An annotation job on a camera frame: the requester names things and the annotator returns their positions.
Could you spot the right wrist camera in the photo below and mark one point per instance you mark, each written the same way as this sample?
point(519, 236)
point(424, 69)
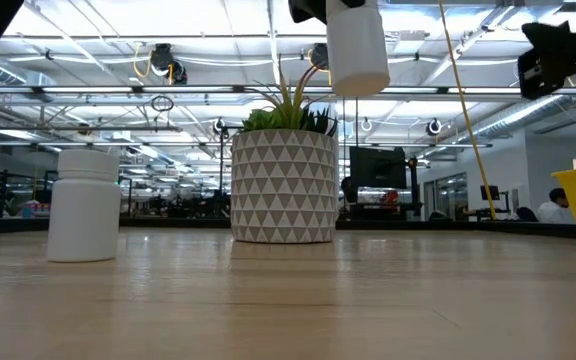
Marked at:
point(543, 70)

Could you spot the black pole stand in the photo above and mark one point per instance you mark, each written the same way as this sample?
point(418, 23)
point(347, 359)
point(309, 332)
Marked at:
point(221, 175)

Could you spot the dark chair back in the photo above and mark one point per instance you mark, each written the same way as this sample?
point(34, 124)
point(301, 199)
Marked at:
point(439, 216)

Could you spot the black computer monitor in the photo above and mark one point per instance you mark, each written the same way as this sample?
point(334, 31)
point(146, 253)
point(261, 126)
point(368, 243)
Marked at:
point(378, 167)

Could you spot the triangle patterned plant pot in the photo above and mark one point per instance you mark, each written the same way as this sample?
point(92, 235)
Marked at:
point(283, 190)

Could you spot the black aluminium table frame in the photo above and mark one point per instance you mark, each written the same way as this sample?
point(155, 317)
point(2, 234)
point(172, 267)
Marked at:
point(178, 223)

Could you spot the small black monitor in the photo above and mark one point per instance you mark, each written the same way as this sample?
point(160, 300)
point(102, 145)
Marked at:
point(490, 193)

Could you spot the black monitor stand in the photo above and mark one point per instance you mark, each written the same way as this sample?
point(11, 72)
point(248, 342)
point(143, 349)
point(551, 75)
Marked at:
point(413, 190)

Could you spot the black hanging hoop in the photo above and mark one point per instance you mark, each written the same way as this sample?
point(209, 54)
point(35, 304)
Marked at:
point(152, 103)

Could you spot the white pill bottle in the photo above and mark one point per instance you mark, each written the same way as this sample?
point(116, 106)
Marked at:
point(358, 55)
point(83, 210)

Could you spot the person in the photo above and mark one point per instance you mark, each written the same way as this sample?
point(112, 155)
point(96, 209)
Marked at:
point(550, 212)

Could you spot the green succulent plant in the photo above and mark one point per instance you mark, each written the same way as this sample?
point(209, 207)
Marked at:
point(288, 117)

